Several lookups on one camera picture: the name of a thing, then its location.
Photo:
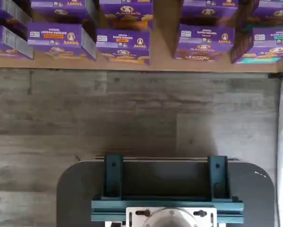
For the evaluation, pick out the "purple Annie's box, chocolate bunnies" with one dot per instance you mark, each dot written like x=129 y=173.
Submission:
x=205 y=45
x=207 y=14

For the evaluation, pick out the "teal metal mounting frame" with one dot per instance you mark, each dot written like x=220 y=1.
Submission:
x=113 y=175

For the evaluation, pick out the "silver xArm robot arm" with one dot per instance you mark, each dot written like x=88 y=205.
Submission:
x=170 y=218

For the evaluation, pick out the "purple Annie's box, grey side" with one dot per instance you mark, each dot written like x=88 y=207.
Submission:
x=4 y=43
x=6 y=11

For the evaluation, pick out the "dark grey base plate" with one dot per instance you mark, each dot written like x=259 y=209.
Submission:
x=77 y=189

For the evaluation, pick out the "purple Annie's box, teal label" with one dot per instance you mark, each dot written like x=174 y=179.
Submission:
x=268 y=45
x=273 y=16

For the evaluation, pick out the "purple Annie's hidden veggies box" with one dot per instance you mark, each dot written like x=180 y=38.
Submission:
x=61 y=9
x=58 y=37

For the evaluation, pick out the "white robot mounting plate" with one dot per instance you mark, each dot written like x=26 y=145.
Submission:
x=136 y=220

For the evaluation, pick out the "purple Annie's box, orange label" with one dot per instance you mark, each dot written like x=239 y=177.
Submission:
x=123 y=46
x=127 y=14

